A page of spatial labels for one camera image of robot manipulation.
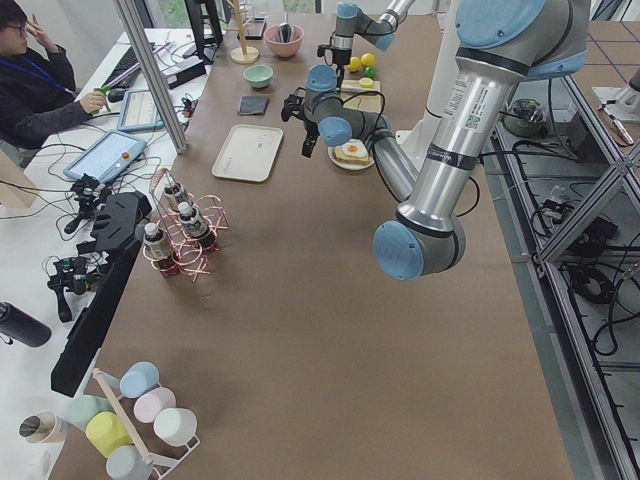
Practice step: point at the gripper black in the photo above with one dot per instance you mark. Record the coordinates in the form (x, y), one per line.
(308, 126)
(340, 56)

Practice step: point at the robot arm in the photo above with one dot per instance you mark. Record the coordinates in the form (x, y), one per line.
(501, 44)
(351, 20)

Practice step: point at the cream rabbit tray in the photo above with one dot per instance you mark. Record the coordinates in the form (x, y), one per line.
(248, 153)

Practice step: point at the yellow lemon upper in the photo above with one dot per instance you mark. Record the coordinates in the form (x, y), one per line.
(354, 65)

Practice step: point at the yellow lemon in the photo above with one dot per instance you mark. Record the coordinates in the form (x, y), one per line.
(354, 65)
(368, 60)

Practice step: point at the yellow lemon lower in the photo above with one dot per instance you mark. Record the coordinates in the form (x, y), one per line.
(368, 60)

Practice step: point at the half cut lemon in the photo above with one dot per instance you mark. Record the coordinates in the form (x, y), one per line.
(366, 83)

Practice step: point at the green lime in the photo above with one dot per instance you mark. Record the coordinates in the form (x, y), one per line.
(370, 72)

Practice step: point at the wooden cutting board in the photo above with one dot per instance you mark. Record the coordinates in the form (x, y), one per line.
(370, 101)

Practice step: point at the fried egg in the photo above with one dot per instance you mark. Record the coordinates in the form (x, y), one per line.
(353, 149)

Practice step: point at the white round plate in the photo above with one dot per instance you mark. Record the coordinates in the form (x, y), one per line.
(347, 166)

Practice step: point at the steel ice scoop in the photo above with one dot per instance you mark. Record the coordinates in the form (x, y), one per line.
(285, 32)

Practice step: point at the grey folded cloth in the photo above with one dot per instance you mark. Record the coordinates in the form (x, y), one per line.
(253, 105)

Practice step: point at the mint green bowl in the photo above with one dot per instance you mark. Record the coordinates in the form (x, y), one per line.
(258, 76)

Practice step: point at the wooden cup stand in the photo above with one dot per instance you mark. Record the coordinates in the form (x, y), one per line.
(244, 54)

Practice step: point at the tea bottle lower left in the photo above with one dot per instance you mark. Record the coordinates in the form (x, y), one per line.
(192, 221)

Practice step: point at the tea bottle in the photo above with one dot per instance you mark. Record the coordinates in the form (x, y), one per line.
(159, 248)
(192, 221)
(175, 194)

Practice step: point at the tea bottle upper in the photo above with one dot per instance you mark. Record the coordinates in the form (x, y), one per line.
(175, 194)

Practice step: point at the blue teach pendant far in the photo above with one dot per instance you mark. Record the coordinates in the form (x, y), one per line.
(138, 112)

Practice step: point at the blue teach pendant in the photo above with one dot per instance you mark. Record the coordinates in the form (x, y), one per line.
(107, 158)
(138, 112)

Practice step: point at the tea bottle lower right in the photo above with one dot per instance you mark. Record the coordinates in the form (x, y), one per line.
(159, 248)

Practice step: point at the blue teach pendant near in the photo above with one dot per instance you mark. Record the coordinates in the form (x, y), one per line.
(107, 158)

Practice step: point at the seated person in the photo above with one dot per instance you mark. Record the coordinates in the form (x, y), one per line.
(38, 88)

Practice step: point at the black water bottle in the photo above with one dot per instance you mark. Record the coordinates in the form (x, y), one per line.
(17, 325)

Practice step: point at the copper wire bottle rack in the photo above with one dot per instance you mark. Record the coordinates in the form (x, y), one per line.
(190, 255)

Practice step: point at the aluminium frame profile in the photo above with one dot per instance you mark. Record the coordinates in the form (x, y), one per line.
(156, 82)

